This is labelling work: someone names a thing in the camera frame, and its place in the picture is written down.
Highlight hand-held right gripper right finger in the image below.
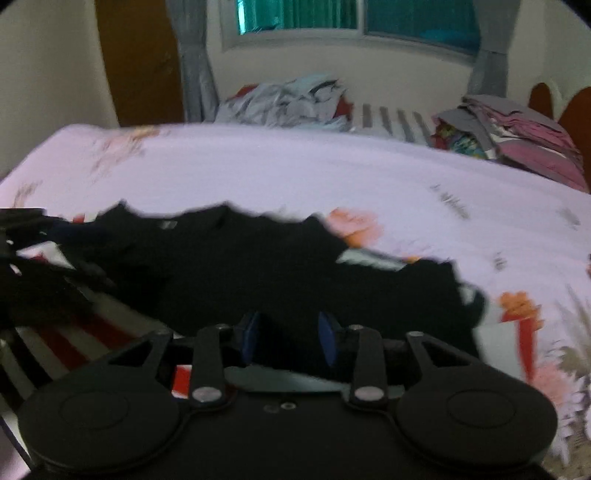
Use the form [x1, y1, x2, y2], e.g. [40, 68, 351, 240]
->
[318, 311, 481, 404]

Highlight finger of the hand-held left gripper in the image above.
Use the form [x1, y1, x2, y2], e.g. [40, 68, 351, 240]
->
[0, 258, 116, 329]
[0, 209, 114, 254]

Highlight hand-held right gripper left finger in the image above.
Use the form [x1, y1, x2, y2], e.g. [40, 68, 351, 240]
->
[110, 311, 266, 402]

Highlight striped knit sweater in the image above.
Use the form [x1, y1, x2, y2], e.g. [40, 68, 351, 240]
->
[0, 200, 539, 444]

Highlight pile of grey-blue clothes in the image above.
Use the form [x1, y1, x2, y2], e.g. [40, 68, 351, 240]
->
[215, 74, 354, 132]

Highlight stack of folded clothes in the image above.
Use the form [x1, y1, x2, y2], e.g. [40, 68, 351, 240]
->
[431, 95, 591, 192]

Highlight pink floral bed sheet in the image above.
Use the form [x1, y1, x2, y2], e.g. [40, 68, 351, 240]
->
[0, 122, 591, 467]

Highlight brown wooden door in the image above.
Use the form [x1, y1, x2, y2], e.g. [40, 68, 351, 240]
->
[95, 0, 185, 127]

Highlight grey curtain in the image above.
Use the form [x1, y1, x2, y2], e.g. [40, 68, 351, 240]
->
[468, 0, 520, 97]
[166, 0, 220, 123]

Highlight grey striped cloth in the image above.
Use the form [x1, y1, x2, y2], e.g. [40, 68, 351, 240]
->
[353, 104, 437, 146]

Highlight sliding glass window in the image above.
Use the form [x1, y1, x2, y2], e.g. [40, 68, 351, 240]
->
[222, 0, 483, 56]

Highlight scalloped red headboard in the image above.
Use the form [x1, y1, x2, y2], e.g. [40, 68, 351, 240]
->
[529, 80, 591, 153]

